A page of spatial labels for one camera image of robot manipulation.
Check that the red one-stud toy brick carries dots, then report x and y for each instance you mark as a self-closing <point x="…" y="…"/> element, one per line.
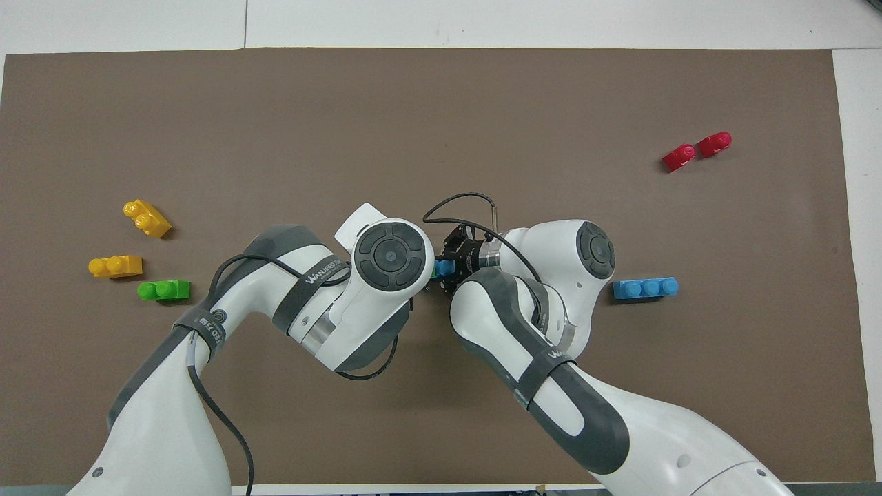
<point x="714" y="145"/>
<point x="679" y="158"/>

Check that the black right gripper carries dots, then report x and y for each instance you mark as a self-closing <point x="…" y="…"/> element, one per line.
<point x="468" y="258"/>

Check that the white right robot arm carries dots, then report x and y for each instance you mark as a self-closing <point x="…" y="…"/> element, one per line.
<point x="551" y="255"/>

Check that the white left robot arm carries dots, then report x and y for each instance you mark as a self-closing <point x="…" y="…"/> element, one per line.
<point x="386" y="258"/>

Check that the brown table mat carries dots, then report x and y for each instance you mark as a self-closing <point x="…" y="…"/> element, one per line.
<point x="441" y="103"/>

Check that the yellow two-stud toy brick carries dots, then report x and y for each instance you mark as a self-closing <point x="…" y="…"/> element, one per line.
<point x="147" y="219"/>
<point x="117" y="266"/>

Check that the blue three-stud toy brick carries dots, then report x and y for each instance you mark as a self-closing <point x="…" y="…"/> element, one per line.
<point x="645" y="289"/>
<point x="444" y="266"/>

